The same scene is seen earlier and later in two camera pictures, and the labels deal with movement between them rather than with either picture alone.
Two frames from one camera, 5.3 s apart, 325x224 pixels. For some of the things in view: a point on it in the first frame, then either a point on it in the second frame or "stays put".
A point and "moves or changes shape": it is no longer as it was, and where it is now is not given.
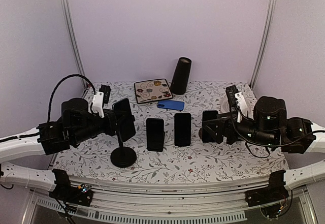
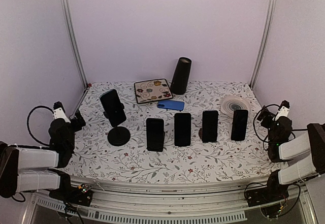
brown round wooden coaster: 200,133 stays put
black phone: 182,129 stays put
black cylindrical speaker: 181,77 stays put
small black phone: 155,134 stays put
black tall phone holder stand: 123,157 -> 118,136
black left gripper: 111,120 -> 78,125
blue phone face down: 171,105 stays put
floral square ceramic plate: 152,90 stays put
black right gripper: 229,121 -> 264,113
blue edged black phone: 207,135 stays put
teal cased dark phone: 125,121 moves or changes shape
